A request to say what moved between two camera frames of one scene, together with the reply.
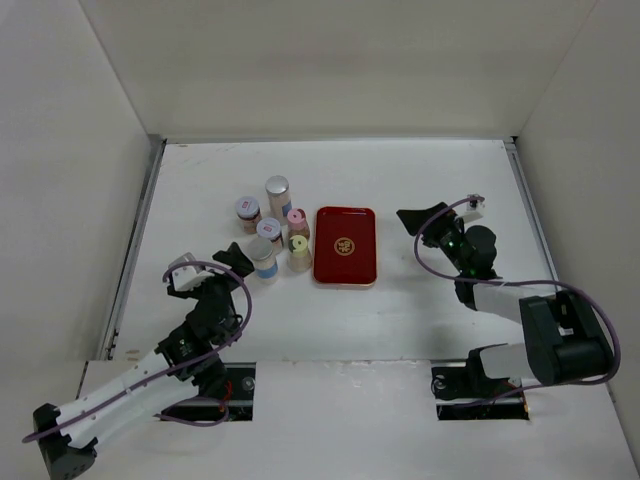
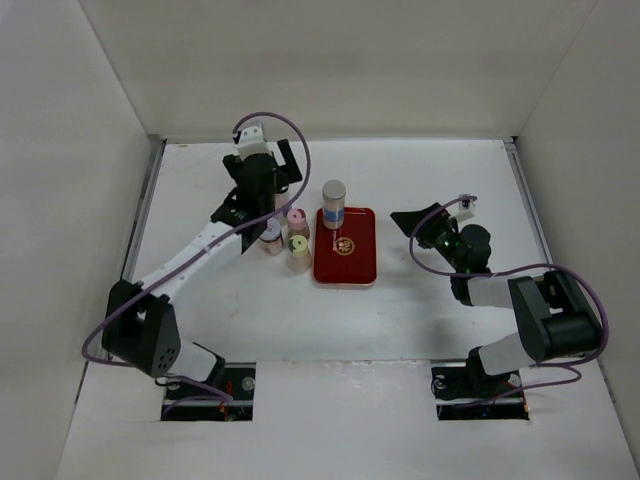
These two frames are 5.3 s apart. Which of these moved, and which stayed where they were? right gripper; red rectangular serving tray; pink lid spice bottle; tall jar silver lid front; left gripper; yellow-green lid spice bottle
Moved: tall jar silver lid front; left gripper
Stayed: red rectangular serving tray; pink lid spice bottle; right gripper; yellow-green lid spice bottle
